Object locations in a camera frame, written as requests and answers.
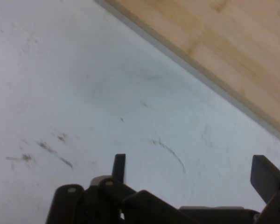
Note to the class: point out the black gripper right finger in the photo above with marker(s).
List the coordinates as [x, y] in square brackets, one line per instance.
[268, 177]

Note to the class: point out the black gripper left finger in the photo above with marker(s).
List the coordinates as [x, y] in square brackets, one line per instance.
[100, 205]

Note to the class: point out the bamboo cutting board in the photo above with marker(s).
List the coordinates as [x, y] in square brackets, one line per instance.
[224, 42]

